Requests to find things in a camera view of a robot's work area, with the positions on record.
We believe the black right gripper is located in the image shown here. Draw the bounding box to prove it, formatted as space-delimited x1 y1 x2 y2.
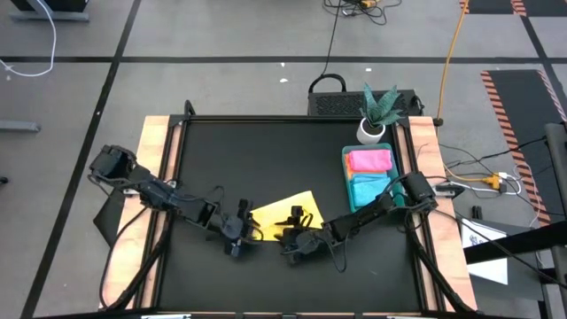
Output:
281 205 329 266

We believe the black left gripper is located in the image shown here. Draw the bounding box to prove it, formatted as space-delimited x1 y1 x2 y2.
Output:
219 198 256 258

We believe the yellow microfiber towel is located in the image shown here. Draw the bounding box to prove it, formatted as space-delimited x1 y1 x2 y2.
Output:
250 190 325 243

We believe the blue microfiber towel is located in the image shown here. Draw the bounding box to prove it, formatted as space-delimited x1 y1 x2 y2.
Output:
351 173 394 209

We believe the pink microfiber towel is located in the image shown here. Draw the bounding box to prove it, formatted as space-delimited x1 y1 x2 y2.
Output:
347 149 394 174

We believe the teal plastic bin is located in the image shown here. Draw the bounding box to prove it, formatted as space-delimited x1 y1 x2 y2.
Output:
340 142 408 214

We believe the wooden table side board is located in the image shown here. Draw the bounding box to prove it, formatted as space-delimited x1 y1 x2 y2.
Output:
407 115 478 311
99 115 172 309

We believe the black computer case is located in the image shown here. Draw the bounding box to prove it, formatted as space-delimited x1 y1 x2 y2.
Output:
307 74 424 118

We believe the potted snake plant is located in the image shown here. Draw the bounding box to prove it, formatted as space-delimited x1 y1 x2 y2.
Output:
356 82 404 145

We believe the white paper sheet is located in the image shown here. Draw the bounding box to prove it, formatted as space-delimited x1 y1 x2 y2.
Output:
460 219 509 285

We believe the black metal beam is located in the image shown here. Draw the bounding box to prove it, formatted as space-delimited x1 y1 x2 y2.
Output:
463 220 567 265

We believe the grey furniture foot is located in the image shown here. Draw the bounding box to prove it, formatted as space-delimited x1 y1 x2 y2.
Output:
0 119 42 134

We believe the large striped black floor mat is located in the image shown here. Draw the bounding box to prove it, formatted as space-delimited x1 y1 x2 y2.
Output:
481 69 567 227

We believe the grey desk base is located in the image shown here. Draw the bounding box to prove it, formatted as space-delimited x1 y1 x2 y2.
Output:
11 0 89 23

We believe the narrow striped black floor mat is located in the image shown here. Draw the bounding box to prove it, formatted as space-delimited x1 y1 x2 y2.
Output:
460 0 567 18

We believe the black table frame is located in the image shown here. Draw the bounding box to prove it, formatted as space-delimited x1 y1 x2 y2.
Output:
99 99 478 319

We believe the black floor cable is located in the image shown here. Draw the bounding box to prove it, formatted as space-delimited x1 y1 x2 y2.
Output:
319 0 345 77

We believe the orange hanging power cable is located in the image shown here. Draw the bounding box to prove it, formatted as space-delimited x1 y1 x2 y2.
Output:
436 0 470 128

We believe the white floor cable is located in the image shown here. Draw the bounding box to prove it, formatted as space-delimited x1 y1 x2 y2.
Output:
0 0 58 78

